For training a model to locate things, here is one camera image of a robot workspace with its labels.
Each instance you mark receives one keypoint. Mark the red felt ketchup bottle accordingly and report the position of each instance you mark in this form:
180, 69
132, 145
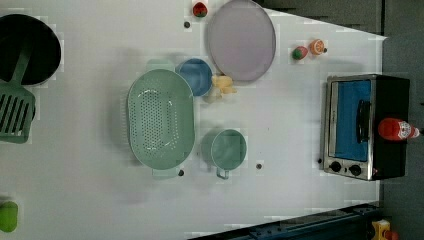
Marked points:
393, 129

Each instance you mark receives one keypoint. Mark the silver toaster oven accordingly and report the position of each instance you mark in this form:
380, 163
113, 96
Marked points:
354, 107

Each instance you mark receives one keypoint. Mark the green measuring cup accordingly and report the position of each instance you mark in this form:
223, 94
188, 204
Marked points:
225, 149

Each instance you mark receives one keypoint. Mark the yellow toy banana bunch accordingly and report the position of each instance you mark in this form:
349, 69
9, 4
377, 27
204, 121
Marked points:
221, 85

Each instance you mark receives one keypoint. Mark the blue round bowl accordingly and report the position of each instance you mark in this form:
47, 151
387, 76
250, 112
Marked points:
198, 75

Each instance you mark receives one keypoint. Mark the green oval colander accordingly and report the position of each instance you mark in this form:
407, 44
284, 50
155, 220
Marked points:
160, 114

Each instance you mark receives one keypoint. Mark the lavender round plate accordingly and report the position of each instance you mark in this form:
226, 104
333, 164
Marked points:
242, 40

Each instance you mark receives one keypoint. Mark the pink toy strawberry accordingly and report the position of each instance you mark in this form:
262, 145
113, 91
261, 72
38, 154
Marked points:
299, 53

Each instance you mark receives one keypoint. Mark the red toy strawberry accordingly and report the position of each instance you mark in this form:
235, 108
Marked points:
200, 10

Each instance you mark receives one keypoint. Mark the orange toy citrus slice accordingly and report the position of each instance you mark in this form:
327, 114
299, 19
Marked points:
317, 47

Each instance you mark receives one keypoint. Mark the green slotted spatula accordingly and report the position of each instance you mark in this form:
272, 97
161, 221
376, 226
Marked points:
17, 103

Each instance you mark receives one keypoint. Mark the yellow orange clamp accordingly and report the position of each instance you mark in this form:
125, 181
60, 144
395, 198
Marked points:
383, 231

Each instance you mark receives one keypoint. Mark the lime green toy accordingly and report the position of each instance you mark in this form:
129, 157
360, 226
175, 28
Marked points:
8, 216

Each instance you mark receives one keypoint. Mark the blue metal frame rail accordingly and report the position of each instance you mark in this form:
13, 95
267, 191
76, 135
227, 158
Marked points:
350, 223

